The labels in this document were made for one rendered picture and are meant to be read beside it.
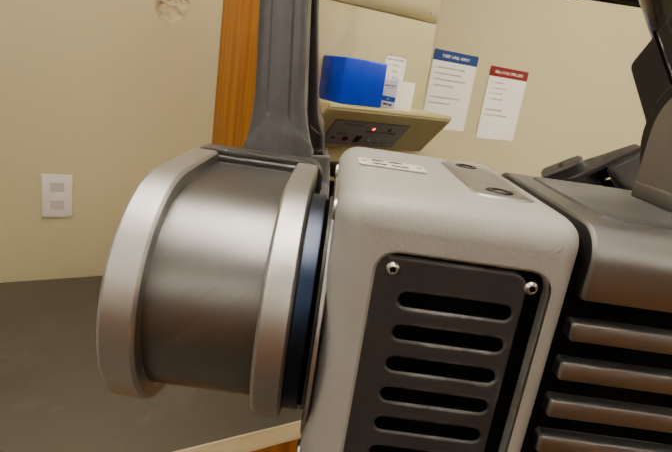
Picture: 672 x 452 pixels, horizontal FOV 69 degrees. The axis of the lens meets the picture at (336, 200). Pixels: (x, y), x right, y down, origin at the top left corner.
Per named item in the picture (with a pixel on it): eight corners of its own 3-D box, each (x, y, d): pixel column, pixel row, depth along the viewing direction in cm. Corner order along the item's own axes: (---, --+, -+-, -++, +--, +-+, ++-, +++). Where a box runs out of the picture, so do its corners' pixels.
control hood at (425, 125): (297, 142, 107) (303, 95, 104) (414, 149, 123) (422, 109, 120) (321, 153, 97) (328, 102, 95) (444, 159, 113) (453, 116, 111)
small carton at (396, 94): (379, 105, 110) (383, 78, 108) (396, 107, 113) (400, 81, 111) (393, 108, 106) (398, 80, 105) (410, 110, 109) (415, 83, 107)
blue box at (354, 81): (317, 97, 105) (322, 54, 103) (356, 102, 110) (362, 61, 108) (339, 103, 97) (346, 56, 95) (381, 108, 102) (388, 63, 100)
